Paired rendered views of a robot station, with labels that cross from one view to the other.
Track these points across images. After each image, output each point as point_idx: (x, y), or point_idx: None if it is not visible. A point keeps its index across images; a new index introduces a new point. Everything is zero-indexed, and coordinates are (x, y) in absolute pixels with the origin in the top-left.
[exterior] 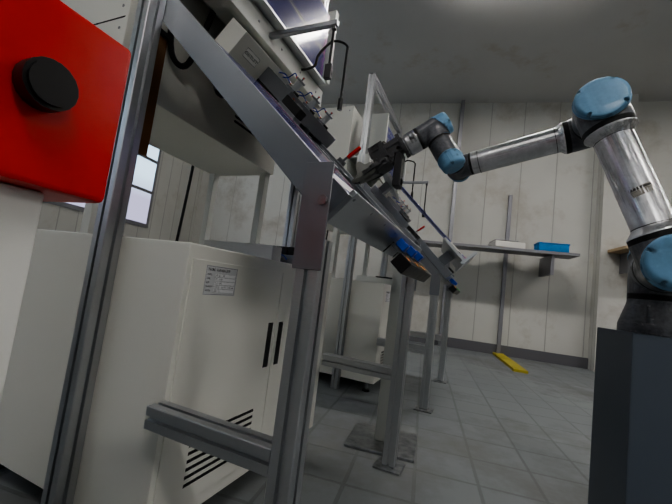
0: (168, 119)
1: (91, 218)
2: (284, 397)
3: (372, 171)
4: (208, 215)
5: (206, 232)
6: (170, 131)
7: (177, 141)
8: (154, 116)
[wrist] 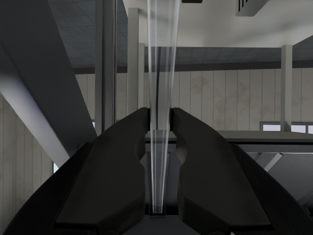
0: (285, 136)
1: None
2: None
3: (227, 196)
4: (143, 86)
5: (142, 69)
6: (251, 134)
7: (226, 133)
8: (285, 135)
